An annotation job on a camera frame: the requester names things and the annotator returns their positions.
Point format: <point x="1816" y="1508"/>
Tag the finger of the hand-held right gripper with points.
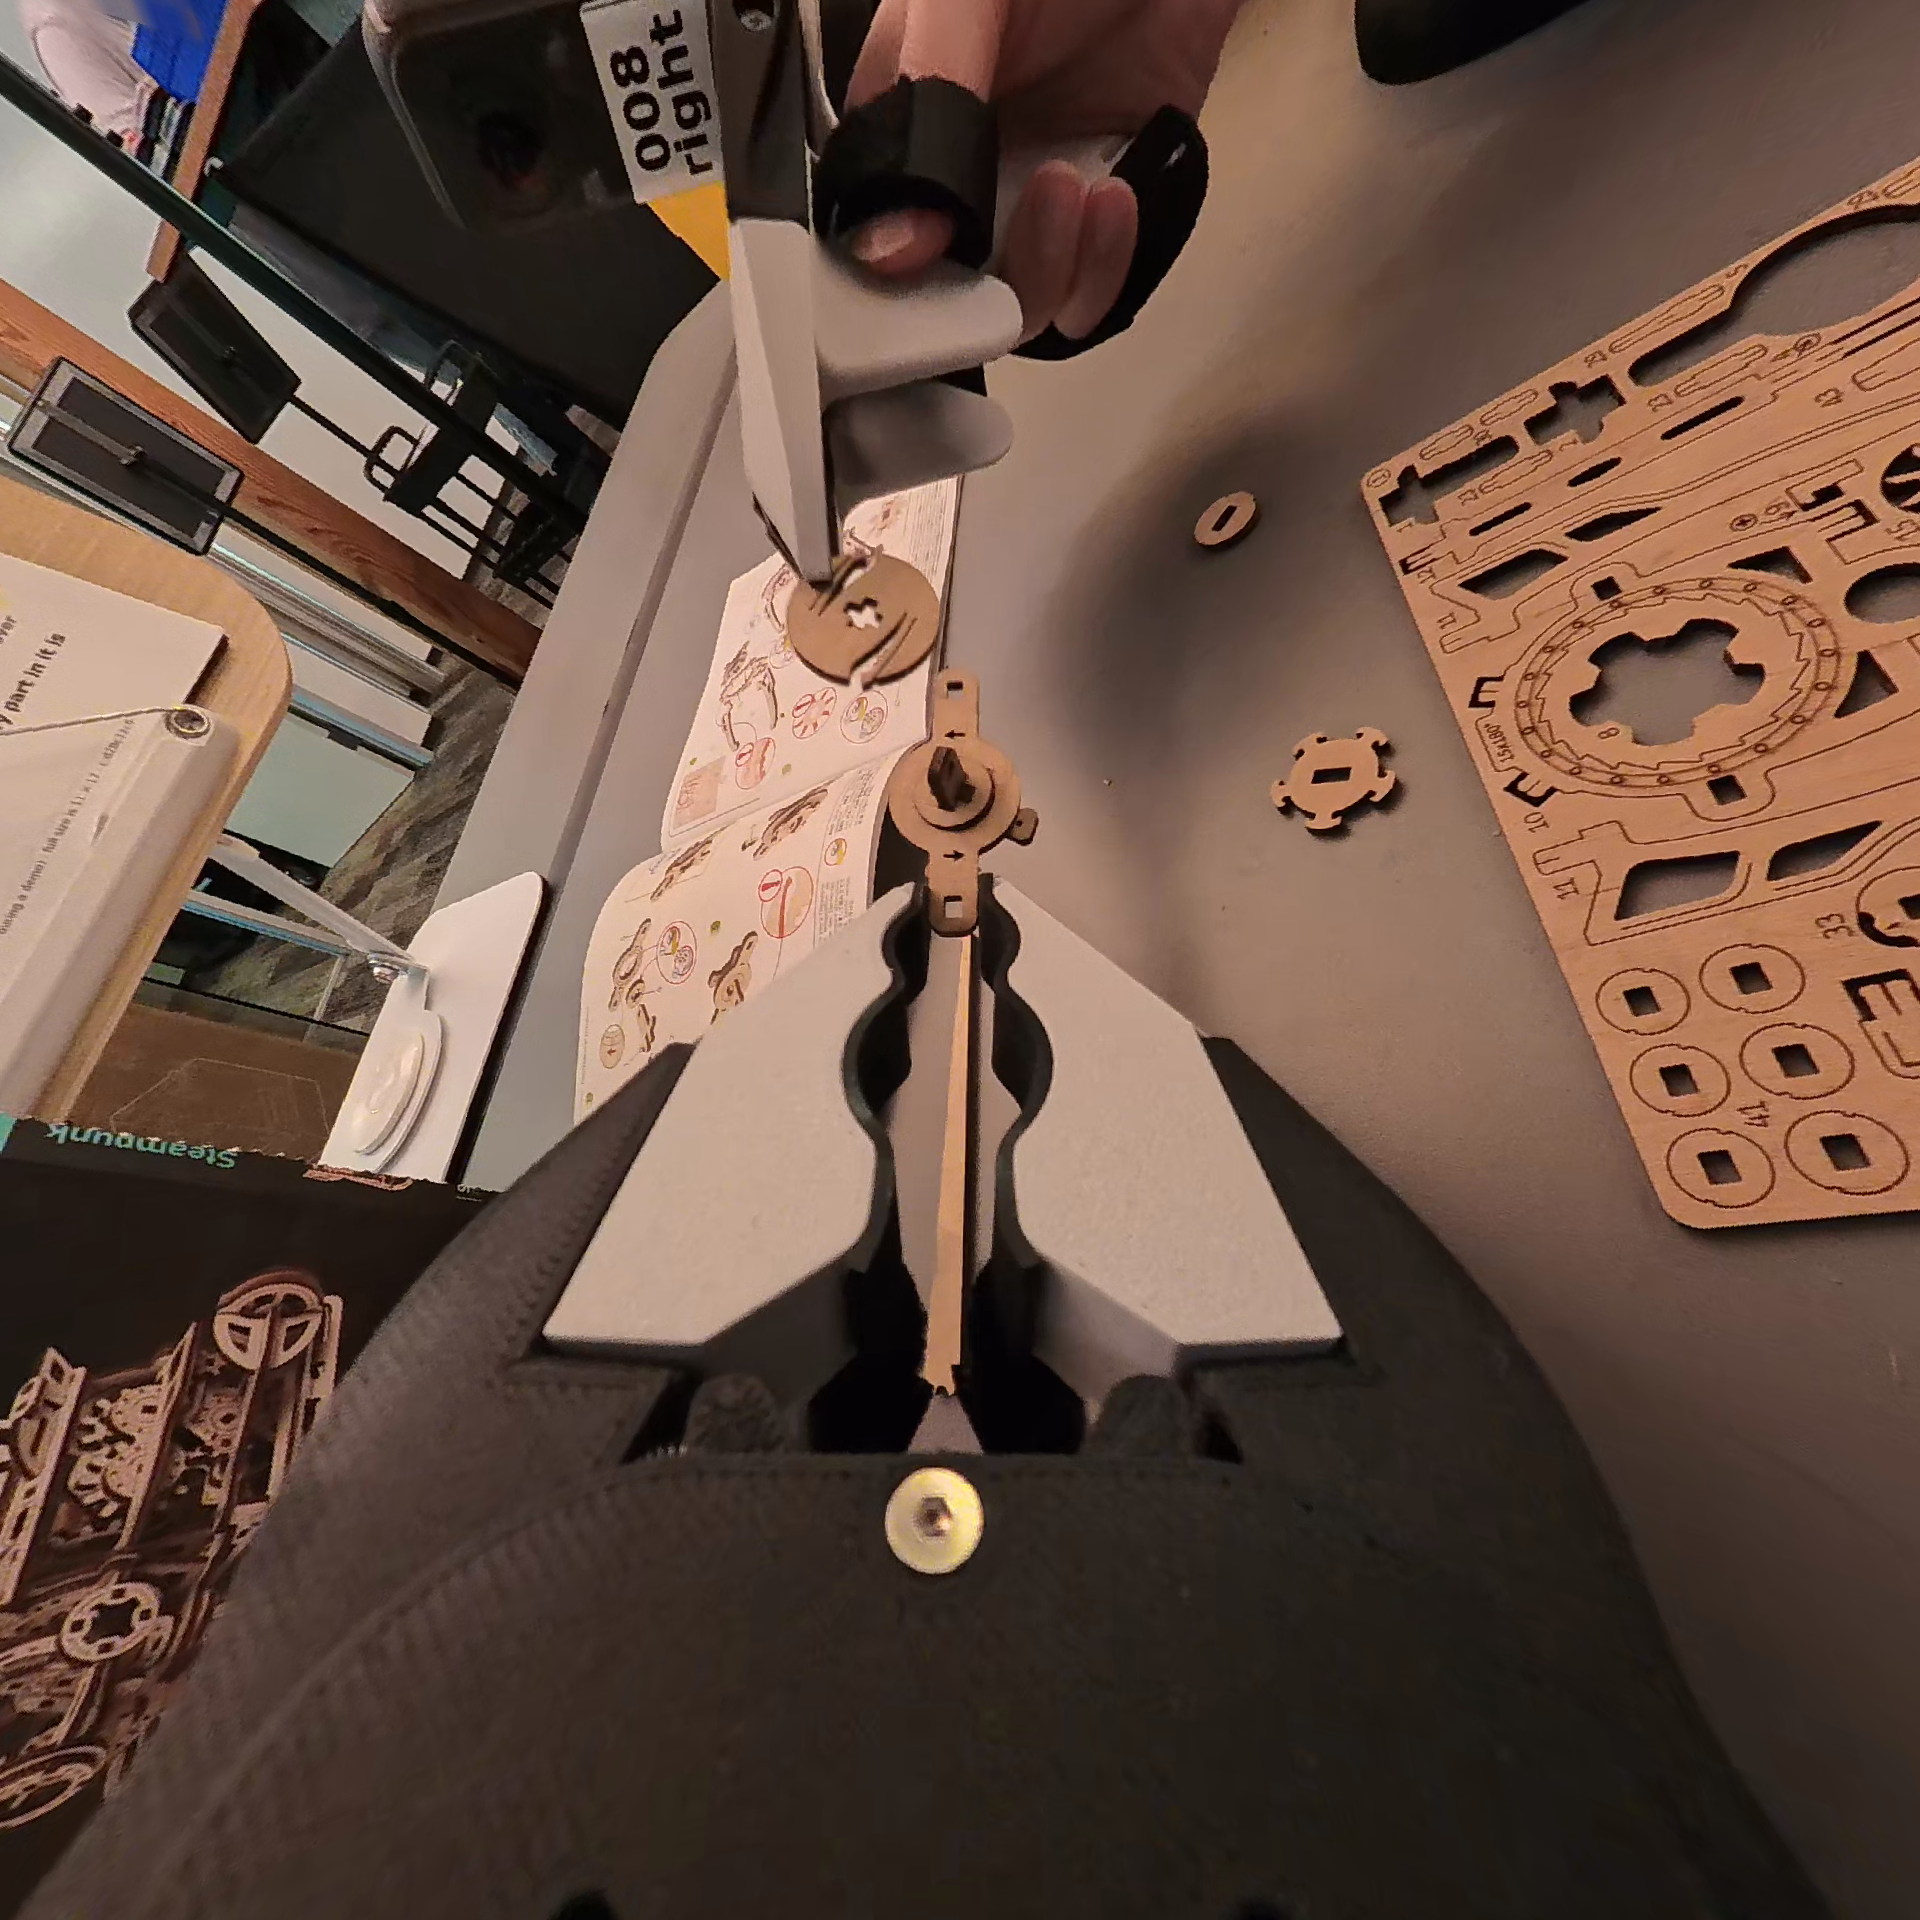
<point x="787" y="375"/>

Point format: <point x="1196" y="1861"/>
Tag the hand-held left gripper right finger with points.
<point x="1172" y="1201"/>

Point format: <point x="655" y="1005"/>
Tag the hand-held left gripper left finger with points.
<point x="705" y="1201"/>

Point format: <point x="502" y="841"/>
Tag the round wooden disc part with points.
<point x="827" y="645"/>

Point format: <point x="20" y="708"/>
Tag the wooden axle assembly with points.
<point x="991" y="820"/>

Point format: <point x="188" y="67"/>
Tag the perforated wooden parts sheet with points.
<point x="1800" y="683"/>

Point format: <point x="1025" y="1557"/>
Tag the black model kit box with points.
<point x="224" y="1245"/>

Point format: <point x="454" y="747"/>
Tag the person's right hand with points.
<point x="1049" y="60"/>

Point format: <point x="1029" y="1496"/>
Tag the yellow cardboard box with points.
<point x="699" y="233"/>

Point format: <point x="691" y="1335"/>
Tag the assembly instruction booklet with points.
<point x="705" y="960"/>

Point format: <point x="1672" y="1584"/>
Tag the white stand with round base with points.
<point x="480" y="960"/>

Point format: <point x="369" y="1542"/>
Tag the black flat board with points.
<point x="452" y="301"/>

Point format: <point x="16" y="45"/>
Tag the notched wooden part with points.
<point x="1335" y="807"/>

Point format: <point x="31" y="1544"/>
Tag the small wooden washer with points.
<point x="1230" y="543"/>

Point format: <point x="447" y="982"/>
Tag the black rectangular panel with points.
<point x="128" y="457"/>
<point x="211" y="352"/>

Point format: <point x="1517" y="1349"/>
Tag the round wooden table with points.
<point x="263" y="704"/>

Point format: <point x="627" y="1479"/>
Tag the wooden rail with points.
<point x="376" y="559"/>

